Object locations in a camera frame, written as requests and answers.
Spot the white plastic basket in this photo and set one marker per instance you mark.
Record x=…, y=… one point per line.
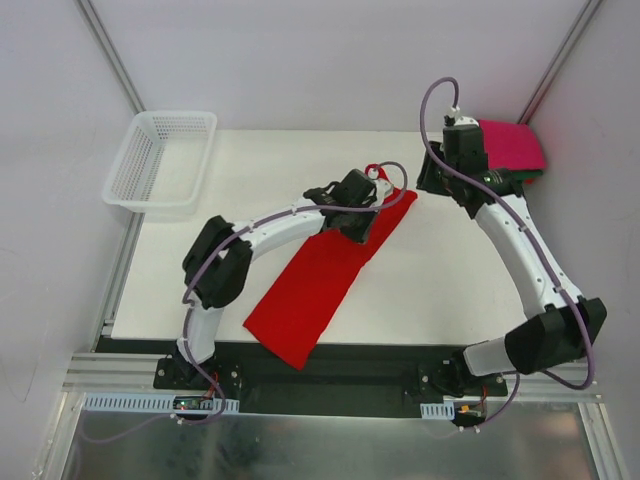
x=160, y=166

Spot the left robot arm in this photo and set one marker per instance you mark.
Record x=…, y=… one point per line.
x=217, y=264

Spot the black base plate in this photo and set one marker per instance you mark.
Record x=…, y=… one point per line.
x=385, y=381

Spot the green folded t-shirt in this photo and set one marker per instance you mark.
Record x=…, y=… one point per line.
x=526, y=177

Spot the pink folded t-shirt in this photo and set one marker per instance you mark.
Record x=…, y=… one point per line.
x=511, y=146

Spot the red t-shirt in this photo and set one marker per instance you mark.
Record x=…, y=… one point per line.
x=292, y=315

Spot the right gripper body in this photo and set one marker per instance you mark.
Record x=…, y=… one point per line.
x=428, y=170

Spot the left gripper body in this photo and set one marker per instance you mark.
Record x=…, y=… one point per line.
x=361, y=223

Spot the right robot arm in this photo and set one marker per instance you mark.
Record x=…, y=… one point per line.
x=560, y=324

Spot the left cable duct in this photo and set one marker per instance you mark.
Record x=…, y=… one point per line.
x=158, y=403

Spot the right cable duct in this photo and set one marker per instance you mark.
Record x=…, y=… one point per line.
x=438, y=411

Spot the cable duct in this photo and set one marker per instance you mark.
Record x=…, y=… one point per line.
x=438, y=411
x=158, y=403

